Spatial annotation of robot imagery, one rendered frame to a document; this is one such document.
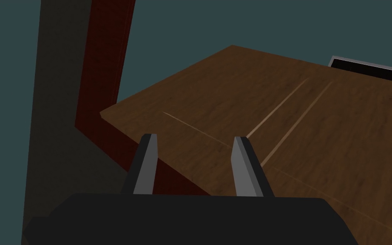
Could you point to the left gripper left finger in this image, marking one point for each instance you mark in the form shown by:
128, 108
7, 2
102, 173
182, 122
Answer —
144, 170

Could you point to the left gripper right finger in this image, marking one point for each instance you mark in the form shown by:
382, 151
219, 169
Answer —
247, 173

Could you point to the black grey-framed screen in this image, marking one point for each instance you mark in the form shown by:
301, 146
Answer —
376, 72

